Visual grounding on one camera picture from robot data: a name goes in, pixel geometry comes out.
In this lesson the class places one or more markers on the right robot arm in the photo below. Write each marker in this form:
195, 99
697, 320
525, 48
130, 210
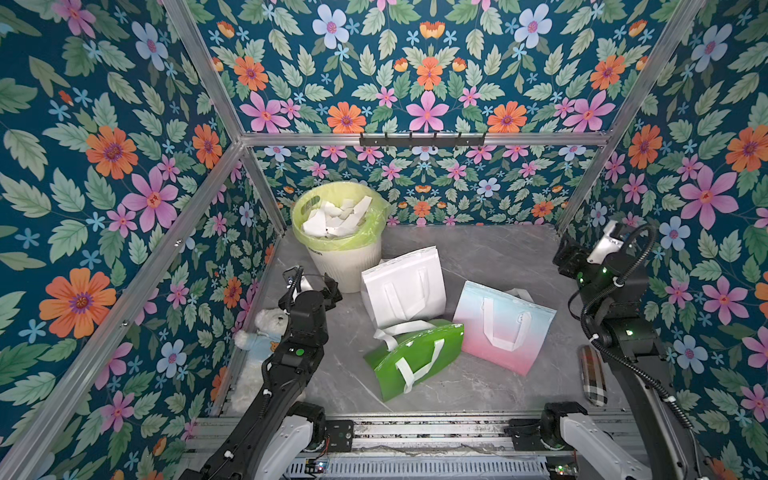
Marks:
612, 280

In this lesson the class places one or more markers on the aluminium crossbar left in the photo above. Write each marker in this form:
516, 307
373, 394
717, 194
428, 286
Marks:
59, 407

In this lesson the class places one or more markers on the white plush toy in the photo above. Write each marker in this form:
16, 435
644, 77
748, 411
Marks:
258, 346

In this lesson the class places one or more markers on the green plastic bin liner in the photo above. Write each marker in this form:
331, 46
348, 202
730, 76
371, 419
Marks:
336, 192

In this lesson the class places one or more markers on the white ribbed trash bin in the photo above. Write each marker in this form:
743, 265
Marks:
346, 267

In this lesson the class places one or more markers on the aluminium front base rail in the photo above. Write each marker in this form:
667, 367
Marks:
500, 433

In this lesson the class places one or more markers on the aluminium frame post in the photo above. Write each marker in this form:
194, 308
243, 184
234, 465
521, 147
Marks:
190, 36
682, 19

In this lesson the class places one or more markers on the aluminium crossbar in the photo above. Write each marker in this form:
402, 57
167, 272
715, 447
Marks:
525, 139
59, 407

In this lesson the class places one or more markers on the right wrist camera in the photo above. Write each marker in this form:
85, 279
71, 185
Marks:
610, 242

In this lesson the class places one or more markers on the plaid pouch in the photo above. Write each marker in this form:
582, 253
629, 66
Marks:
593, 377

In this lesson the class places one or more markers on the green white tote bag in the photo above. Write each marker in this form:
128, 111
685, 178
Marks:
412, 352

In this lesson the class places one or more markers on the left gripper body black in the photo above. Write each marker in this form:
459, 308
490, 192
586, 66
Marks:
329, 300

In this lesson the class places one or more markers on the pink blue gradient tote bag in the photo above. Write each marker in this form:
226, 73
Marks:
504, 328

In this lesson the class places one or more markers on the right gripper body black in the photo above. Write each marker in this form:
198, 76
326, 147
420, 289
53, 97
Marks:
576, 260

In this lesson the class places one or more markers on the aluminium frame post right rear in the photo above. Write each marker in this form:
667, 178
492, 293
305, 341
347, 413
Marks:
682, 19

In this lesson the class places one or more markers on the aluminium crossbar rear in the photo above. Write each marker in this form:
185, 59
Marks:
525, 139

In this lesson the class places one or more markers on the aluminium frame post left rear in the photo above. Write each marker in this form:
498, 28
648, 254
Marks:
190, 36

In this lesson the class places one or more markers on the black hook rack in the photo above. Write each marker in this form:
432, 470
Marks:
410, 140

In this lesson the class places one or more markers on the white perforated cable tray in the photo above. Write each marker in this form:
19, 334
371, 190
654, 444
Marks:
419, 468

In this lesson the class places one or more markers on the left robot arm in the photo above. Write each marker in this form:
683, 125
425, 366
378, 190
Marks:
277, 427

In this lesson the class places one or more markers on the torn paper pieces in bin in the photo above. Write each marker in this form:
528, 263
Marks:
327, 220

